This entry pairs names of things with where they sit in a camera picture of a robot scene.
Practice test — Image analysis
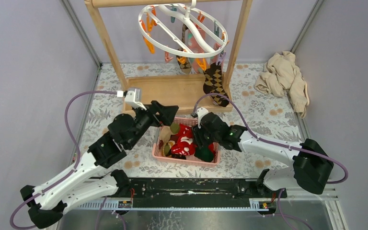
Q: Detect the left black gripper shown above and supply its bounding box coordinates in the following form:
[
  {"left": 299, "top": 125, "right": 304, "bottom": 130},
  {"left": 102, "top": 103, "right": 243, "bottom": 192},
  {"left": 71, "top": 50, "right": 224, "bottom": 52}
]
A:
[{"left": 126, "top": 101, "right": 179, "bottom": 150}]

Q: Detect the dark green sock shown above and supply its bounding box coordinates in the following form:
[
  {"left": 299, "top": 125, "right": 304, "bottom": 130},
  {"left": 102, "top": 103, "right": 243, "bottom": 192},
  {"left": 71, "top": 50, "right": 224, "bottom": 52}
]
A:
[{"left": 194, "top": 146, "right": 215, "bottom": 162}]

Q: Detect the red white patterned sock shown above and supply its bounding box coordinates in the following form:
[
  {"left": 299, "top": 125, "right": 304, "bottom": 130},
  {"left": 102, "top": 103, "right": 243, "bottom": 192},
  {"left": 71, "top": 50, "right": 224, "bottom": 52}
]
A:
[{"left": 171, "top": 141, "right": 196, "bottom": 156}]

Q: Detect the black red yellow argyle sock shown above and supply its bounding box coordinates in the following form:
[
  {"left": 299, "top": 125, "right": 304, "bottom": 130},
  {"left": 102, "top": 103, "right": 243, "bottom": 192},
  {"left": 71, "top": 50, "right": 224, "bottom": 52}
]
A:
[{"left": 166, "top": 153, "right": 186, "bottom": 160}]

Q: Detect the brown beige argyle sock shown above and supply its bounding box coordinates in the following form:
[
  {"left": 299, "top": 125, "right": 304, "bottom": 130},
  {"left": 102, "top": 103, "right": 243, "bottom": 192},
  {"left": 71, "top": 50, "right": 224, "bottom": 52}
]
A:
[{"left": 176, "top": 24, "right": 192, "bottom": 74}]

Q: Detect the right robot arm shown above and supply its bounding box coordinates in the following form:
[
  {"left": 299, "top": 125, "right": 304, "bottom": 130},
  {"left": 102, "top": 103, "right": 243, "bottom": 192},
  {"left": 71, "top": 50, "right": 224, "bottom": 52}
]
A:
[{"left": 192, "top": 108, "right": 334, "bottom": 197}]

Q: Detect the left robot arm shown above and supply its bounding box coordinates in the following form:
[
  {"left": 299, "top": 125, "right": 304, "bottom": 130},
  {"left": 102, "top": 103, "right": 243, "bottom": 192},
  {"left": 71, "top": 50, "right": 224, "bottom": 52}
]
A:
[{"left": 20, "top": 101, "right": 179, "bottom": 229}]

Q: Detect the white round clip hanger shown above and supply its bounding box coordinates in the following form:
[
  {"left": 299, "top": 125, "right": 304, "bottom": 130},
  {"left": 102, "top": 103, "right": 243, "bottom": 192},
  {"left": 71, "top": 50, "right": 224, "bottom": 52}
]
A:
[{"left": 137, "top": 3, "right": 230, "bottom": 59}]

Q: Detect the pink plastic basket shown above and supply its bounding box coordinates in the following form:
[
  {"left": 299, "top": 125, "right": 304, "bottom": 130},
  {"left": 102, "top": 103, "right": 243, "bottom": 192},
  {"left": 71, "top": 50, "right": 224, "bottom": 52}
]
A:
[{"left": 152, "top": 117, "right": 221, "bottom": 167}]

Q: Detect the floral table mat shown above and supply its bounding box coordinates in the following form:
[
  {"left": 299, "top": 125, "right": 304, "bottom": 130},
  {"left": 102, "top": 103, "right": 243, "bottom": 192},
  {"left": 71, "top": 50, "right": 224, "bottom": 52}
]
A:
[{"left": 72, "top": 62, "right": 313, "bottom": 179}]

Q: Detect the pink sock rear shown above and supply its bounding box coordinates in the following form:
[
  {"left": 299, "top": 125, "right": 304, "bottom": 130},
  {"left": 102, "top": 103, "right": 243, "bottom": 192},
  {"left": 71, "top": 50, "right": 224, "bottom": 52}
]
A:
[{"left": 186, "top": 30, "right": 204, "bottom": 73}]

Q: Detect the pink sock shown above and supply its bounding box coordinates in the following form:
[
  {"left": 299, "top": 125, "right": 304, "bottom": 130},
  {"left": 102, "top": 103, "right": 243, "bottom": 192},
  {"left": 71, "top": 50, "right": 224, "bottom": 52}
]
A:
[
  {"left": 186, "top": 30, "right": 204, "bottom": 73},
  {"left": 211, "top": 43, "right": 227, "bottom": 66}
]

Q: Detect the beige crumpled cloth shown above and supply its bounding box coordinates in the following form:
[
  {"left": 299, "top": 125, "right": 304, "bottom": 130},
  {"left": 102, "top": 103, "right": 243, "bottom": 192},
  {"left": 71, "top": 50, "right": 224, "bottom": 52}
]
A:
[{"left": 254, "top": 51, "right": 310, "bottom": 118}]

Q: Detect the wooden hanger rack frame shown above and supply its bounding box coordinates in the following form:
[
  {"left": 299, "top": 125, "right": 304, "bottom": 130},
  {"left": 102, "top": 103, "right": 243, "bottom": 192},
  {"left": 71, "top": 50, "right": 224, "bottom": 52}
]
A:
[{"left": 84, "top": 0, "right": 254, "bottom": 116}]

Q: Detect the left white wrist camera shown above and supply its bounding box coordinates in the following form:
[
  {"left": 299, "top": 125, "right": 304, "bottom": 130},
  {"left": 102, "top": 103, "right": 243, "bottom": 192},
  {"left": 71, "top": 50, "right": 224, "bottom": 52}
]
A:
[{"left": 116, "top": 88, "right": 146, "bottom": 110}]

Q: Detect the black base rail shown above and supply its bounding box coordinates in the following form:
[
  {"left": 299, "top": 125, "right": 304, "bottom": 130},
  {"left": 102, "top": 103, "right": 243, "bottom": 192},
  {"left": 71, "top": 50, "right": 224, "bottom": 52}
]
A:
[{"left": 111, "top": 178, "right": 287, "bottom": 208}]

